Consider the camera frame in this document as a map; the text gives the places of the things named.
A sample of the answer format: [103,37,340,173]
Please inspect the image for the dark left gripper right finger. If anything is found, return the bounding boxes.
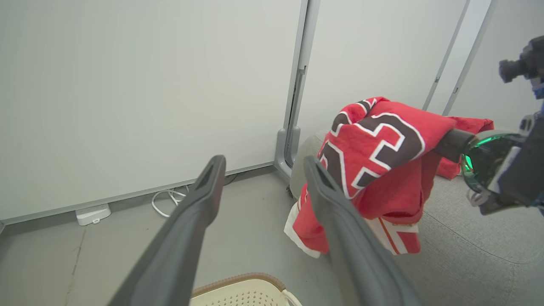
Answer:
[303,155,421,306]

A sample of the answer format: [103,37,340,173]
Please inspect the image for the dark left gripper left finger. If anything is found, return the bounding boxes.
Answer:
[108,155,227,306]

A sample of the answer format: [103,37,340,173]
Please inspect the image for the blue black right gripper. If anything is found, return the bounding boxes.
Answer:
[433,111,544,215]

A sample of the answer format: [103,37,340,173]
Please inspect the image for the red jersey with number print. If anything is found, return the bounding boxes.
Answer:
[284,97,457,258]

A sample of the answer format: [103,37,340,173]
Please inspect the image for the cream perforated laundry basket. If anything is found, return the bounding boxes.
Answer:
[190,272,303,306]

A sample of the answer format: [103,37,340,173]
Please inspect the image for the white power adapter box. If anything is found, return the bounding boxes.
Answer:
[75,204,112,226]

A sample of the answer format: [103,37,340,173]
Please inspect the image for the narrow white partition panel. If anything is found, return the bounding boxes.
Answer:
[285,0,470,170]

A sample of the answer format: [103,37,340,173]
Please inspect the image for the wide white partition panel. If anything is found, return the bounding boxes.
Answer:
[0,0,313,226]

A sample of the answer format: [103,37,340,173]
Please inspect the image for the coiled white cable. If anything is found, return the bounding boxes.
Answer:
[152,185,190,218]

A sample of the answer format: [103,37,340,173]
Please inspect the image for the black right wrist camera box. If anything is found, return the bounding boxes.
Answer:
[499,36,544,100]

